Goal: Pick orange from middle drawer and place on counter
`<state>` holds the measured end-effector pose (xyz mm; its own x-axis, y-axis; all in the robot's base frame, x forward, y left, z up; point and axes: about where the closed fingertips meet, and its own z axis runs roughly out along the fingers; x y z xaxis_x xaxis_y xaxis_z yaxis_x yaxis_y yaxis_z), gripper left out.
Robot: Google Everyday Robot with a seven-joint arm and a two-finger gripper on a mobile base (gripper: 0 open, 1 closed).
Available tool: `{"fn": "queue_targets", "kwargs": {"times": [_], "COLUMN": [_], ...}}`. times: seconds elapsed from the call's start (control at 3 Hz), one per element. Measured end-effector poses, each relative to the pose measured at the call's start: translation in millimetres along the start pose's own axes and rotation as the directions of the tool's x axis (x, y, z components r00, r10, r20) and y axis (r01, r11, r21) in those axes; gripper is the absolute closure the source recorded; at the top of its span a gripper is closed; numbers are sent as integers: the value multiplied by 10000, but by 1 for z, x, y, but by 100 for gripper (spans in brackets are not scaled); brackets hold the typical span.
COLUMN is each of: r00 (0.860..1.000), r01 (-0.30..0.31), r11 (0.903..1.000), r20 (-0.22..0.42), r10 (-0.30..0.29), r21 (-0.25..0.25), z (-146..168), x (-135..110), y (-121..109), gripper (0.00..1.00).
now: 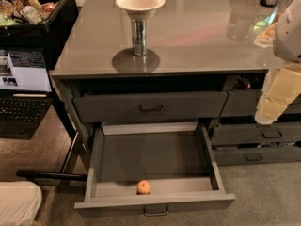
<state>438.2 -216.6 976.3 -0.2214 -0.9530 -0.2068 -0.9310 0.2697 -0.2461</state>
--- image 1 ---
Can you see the open grey middle drawer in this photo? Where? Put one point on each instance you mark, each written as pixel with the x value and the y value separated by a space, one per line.
pixel 179 165

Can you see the orange fruit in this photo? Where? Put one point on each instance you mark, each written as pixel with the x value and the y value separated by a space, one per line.
pixel 143 187

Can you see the black cart frame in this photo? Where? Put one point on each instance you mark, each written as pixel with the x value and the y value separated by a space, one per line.
pixel 67 159

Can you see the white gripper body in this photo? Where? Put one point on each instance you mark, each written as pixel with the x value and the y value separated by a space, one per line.
pixel 289 37

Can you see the grey right bottom drawer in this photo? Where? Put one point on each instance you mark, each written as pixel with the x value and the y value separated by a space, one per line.
pixel 257 155

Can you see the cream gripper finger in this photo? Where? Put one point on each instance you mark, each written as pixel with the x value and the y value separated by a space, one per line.
pixel 268 111

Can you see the black bin of groceries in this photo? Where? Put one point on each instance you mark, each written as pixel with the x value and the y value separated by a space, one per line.
pixel 41 24

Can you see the white plastic bag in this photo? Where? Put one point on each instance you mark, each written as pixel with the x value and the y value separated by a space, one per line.
pixel 19 203

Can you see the white paper bowl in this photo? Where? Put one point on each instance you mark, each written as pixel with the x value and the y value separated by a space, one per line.
pixel 140 9

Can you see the grey right top drawer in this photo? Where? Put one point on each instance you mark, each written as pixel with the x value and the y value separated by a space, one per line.
pixel 244 103

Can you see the silver metal can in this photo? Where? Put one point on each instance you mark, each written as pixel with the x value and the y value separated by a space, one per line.
pixel 139 32

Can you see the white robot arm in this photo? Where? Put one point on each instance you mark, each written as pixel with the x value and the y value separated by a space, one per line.
pixel 287 39

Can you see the grey right middle drawer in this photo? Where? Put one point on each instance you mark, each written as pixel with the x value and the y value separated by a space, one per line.
pixel 255 133

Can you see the black laptop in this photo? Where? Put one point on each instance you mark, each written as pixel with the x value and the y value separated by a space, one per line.
pixel 25 92

